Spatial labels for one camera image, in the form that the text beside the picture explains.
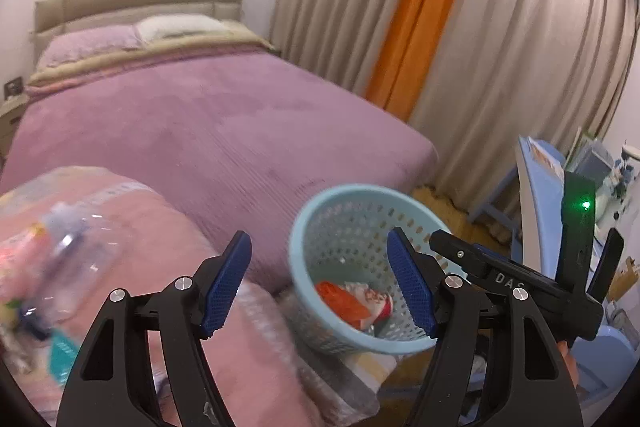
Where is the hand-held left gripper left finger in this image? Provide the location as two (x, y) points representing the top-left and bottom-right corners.
(55, 230), (252, 427)

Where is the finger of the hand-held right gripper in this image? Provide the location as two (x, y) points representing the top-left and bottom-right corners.
(429, 229), (502, 279)

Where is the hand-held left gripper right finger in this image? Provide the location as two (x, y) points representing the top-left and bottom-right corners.
(386, 227), (585, 427)

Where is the white printed wrapper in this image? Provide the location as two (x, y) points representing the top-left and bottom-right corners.
(345, 282), (397, 334)

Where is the orange wrapper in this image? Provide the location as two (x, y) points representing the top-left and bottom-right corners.
(315, 281), (372, 329)

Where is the light blue plastic basket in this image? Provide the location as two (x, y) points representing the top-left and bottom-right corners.
(289, 185), (468, 356)

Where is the clear plastic bottle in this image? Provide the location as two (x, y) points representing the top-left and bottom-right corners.
(35, 202), (132, 324)

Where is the teal packet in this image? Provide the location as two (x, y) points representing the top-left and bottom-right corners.
(47, 326), (82, 380)

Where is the colourful wrapper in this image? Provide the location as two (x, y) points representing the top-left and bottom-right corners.
(0, 224), (53, 308)

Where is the person's right hand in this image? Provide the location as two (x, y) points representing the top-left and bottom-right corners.
(556, 340), (579, 389)

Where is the blue wooden stool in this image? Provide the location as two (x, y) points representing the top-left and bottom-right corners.
(467, 167), (526, 235)

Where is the blue plastic tub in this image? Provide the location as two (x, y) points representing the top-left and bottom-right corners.
(570, 324), (637, 413)

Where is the pink elephant blanket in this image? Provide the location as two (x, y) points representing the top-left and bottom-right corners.
(0, 165), (323, 427)

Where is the blue and white chair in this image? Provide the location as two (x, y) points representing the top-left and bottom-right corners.
(515, 134), (568, 270)

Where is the clear plastic bag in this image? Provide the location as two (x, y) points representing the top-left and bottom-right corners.
(240, 282), (383, 425)

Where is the purple bedspread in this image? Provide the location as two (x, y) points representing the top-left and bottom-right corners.
(0, 49), (441, 294)

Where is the orange curtain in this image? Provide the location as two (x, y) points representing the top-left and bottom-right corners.
(364, 0), (484, 121)

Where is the white pillow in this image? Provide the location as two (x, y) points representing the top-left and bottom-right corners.
(135, 14), (227, 42)

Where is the beige quilt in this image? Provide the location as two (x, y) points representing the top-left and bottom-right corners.
(26, 21), (282, 88)

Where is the beige nightstand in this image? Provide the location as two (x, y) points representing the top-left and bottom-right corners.
(0, 94), (29, 158)

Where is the purple pillow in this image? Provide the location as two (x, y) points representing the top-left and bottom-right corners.
(37, 25), (144, 68)

